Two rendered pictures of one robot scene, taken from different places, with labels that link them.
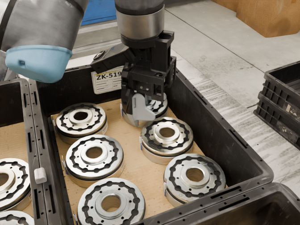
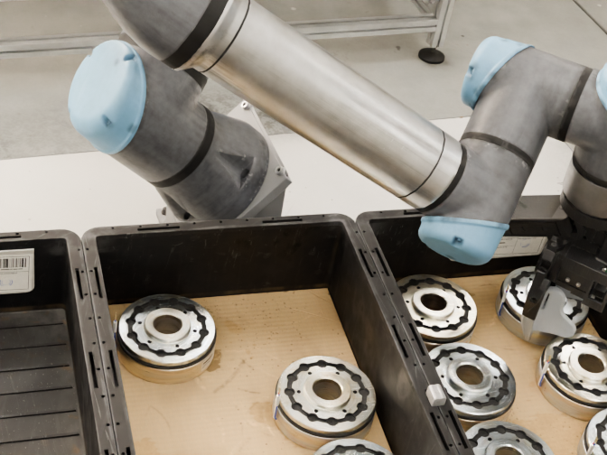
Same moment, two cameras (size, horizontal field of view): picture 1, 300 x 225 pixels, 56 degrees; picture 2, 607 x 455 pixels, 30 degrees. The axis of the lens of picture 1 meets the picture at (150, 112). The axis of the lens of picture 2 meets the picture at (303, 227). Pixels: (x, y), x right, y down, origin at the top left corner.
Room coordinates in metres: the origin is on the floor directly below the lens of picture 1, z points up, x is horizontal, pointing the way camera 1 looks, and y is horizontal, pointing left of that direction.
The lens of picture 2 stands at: (-0.50, 0.29, 1.71)
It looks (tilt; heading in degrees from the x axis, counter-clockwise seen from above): 39 degrees down; 1
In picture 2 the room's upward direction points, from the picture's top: 11 degrees clockwise
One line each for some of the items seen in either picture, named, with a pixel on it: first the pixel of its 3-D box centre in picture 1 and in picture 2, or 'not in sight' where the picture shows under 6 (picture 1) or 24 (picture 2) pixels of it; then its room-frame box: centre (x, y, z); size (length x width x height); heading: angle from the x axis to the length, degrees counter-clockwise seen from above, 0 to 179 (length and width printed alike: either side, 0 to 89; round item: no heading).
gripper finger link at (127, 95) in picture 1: (130, 92); (543, 283); (0.43, 0.04, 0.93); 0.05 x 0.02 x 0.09; 157
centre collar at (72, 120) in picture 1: (81, 116); (433, 302); (0.44, 0.14, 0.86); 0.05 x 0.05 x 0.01
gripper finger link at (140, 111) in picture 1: (141, 113); (550, 320); (0.43, 0.02, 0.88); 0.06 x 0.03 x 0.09; 67
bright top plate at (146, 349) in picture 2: not in sight; (167, 329); (0.33, 0.42, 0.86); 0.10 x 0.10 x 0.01
